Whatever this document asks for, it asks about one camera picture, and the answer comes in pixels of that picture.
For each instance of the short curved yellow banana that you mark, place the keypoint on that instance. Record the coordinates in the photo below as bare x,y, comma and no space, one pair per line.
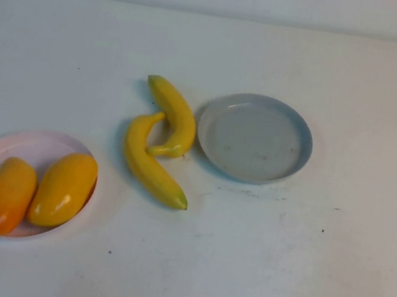
181,115

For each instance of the long banana with green tip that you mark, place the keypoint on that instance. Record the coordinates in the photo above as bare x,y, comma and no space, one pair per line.
143,158

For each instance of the yellow mango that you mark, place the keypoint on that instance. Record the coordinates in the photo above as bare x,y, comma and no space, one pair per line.
62,190

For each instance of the orange mango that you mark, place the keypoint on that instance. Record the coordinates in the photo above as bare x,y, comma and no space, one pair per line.
3,196

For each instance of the grey-blue round plate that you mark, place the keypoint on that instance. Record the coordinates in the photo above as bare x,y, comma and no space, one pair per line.
257,139

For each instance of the pink round plate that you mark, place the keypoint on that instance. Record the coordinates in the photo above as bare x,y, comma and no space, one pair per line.
31,147

